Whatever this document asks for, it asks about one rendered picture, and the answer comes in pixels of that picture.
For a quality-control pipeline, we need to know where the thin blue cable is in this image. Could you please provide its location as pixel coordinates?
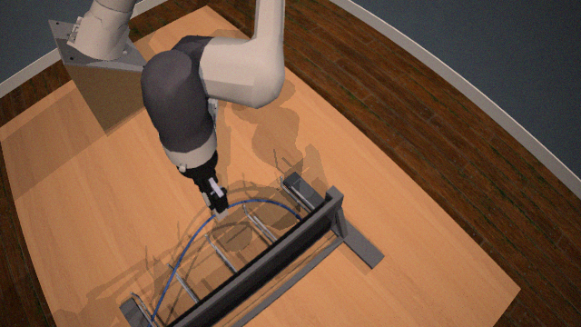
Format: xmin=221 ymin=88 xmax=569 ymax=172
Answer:
xmin=151 ymin=199 xmax=300 ymax=322

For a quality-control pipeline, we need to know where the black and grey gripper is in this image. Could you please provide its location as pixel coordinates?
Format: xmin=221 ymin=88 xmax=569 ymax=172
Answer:
xmin=176 ymin=150 xmax=229 ymax=221

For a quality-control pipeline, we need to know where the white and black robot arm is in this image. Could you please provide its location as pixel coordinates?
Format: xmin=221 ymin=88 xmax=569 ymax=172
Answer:
xmin=67 ymin=0 xmax=285 ymax=172

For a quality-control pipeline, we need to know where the grey rack with black patch panel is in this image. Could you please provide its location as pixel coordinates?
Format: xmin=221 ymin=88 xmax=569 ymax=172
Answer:
xmin=119 ymin=172 xmax=385 ymax=327

